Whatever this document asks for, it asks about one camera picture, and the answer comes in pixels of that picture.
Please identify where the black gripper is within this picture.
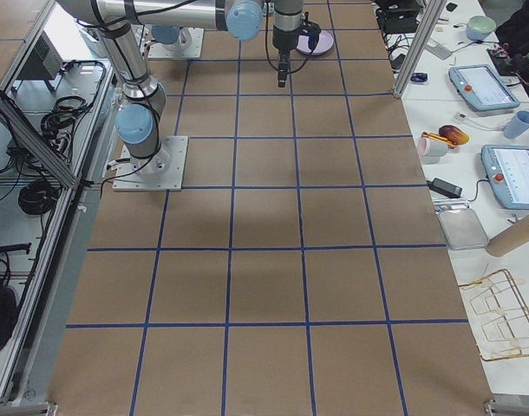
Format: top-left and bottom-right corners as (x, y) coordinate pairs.
(272, 11), (301, 88)

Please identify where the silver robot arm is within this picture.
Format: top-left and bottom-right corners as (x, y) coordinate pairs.
(60, 1), (265, 178)
(151, 25), (193, 52)

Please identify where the lavender plate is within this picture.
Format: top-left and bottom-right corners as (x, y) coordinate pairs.
(296, 30), (334, 56)

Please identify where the pink white cup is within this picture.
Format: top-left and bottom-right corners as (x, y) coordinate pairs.
(416, 137), (449, 158)

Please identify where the light blue plastic cup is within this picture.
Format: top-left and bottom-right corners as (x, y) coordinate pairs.
(503, 110), (529, 140)

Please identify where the small blue black device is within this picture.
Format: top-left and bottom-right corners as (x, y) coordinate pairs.
(410, 72), (428, 84)

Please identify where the gold metallic bottle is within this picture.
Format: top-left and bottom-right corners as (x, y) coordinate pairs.
(421, 132), (456, 149)

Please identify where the red mango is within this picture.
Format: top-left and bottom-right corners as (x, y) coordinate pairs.
(439, 125), (469, 146)

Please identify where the green ceramic bowl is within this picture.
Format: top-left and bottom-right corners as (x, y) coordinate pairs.
(466, 16), (497, 41)

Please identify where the blue teach pendant far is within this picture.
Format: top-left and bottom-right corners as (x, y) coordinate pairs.
(447, 64), (520, 112)

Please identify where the blue teach pendant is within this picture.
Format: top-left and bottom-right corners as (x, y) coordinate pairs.
(447, 64), (520, 112)
(480, 145), (529, 210)

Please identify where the black power adapter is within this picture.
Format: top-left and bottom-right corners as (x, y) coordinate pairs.
(427, 178), (462, 198)

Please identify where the silver metal tin box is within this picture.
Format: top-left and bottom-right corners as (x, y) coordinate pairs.
(434, 198), (488, 250)

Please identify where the blue teach pendant near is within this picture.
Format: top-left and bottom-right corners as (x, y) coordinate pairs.
(480, 145), (529, 210)

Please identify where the cardboard tube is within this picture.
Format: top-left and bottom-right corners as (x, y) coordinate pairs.
(486, 214), (529, 257)

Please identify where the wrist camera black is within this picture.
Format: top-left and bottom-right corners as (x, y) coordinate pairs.
(300, 11), (321, 55)

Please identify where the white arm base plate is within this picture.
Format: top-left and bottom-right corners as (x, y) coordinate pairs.
(112, 135), (189, 192)
(145, 25), (204, 61)

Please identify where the aluminium frame post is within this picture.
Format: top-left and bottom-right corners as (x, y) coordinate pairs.
(393, 0), (447, 98)

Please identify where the gold wire rack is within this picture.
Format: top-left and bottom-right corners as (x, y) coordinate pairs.
(459, 269), (529, 362)

